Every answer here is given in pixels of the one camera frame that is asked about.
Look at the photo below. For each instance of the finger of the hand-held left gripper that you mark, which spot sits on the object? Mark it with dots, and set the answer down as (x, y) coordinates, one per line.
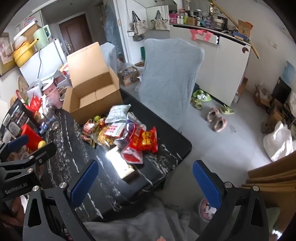
(18, 142)
(45, 151)

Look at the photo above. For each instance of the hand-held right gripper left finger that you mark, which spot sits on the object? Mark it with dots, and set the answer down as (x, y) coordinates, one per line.
(84, 183)

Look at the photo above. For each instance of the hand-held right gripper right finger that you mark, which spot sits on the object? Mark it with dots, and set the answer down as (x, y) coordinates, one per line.
(207, 183)

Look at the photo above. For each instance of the clear bag of yellow crisps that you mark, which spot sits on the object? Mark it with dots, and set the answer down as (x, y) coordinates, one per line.
(104, 140)

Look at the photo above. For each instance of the small red snack packet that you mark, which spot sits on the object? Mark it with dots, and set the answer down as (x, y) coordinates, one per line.
(90, 128)

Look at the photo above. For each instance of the red white snack pouch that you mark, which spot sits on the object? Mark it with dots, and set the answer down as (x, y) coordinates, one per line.
(131, 156)

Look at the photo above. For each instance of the red white packet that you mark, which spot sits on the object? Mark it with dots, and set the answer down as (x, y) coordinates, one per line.
(113, 130)

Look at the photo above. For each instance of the red yellow snack bag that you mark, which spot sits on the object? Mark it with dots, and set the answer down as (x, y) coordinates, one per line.
(144, 140)

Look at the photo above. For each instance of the purple silver snack bag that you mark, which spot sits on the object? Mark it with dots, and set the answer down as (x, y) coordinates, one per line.
(132, 124)

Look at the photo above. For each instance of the pale grey snack bag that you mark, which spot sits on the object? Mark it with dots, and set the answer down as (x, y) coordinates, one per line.
(118, 113)

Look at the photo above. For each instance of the person's left hand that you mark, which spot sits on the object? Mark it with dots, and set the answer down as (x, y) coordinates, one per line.
(12, 215)

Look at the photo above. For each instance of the yellow lemon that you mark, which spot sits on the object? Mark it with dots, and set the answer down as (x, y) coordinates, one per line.
(42, 144)

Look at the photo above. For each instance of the cluster of glass spice jars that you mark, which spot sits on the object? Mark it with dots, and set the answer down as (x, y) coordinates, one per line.
(22, 154)

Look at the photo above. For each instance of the red plastic container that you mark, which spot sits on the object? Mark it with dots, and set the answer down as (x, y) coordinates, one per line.
(32, 136)

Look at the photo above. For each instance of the blue label can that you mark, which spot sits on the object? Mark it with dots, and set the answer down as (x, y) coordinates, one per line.
(44, 128)

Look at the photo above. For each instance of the pink patterned slipper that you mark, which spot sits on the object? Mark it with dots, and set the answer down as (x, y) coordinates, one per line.
(205, 209)

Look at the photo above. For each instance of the black printed box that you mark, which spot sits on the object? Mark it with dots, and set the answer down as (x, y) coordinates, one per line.
(16, 115)

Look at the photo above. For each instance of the glass measuring cup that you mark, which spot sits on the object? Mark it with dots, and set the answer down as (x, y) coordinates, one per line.
(50, 118)

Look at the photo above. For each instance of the red paper packet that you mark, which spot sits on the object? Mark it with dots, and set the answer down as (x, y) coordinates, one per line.
(35, 103)

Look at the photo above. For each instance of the pink plastic tub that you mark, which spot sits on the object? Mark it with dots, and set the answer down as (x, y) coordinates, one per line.
(53, 95)

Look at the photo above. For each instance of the round woven fan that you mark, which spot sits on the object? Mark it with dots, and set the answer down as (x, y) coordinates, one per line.
(22, 84)

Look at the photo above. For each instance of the stack of cardboard sheets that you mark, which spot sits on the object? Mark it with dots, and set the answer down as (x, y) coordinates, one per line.
(272, 178)

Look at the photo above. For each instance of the grey cloth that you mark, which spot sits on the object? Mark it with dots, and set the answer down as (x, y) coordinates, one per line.
(138, 224)

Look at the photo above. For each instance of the mauve storage box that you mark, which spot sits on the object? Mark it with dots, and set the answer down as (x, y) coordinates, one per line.
(62, 80)

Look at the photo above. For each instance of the green slipper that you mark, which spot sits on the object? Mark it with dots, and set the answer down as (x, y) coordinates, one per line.
(227, 110)
(201, 95)
(197, 104)

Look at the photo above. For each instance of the white plastic bag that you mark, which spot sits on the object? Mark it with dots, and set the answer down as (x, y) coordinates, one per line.
(278, 143)

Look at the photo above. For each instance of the red white bag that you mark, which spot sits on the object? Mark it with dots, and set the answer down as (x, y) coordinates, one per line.
(64, 69)

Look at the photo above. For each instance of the white refrigerator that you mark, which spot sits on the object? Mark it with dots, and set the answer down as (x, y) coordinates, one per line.
(48, 60)

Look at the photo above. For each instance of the gold framed picture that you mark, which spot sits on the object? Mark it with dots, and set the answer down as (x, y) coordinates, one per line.
(5, 55)

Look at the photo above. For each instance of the yellow plastic pot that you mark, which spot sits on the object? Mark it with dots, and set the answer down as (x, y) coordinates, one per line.
(23, 54)

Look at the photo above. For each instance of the brown cardboard boxes pile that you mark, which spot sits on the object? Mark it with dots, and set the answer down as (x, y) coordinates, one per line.
(262, 96)

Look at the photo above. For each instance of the green electric kettle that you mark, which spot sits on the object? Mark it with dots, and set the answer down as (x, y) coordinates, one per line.
(41, 37)

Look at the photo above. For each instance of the flat cardboard box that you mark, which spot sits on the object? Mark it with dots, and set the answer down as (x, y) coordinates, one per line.
(26, 31)

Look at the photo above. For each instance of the small cardboard box of goods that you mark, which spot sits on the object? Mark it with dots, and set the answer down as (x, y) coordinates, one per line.
(128, 76)

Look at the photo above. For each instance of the white counter cabinet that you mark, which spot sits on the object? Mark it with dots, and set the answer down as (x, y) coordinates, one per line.
(229, 67)

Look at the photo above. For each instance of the black flat box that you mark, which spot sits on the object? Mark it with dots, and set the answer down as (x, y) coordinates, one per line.
(281, 89)

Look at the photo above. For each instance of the brown door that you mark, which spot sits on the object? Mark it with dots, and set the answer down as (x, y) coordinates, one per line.
(72, 32)

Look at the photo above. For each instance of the blue paper sheet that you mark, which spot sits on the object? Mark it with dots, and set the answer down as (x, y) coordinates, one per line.
(290, 71)

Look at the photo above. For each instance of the pink cloth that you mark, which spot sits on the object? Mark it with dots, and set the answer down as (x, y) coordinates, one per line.
(201, 34)

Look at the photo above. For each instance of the long wooden stick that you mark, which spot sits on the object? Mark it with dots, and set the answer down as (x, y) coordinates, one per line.
(240, 30)

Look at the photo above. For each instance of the canvas tote bag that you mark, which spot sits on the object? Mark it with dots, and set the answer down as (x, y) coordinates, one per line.
(140, 25)

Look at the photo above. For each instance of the open brown carton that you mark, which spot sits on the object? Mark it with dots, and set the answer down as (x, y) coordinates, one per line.
(245, 29)

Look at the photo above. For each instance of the row of bottles and jars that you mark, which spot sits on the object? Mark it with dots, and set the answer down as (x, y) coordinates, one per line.
(198, 18)

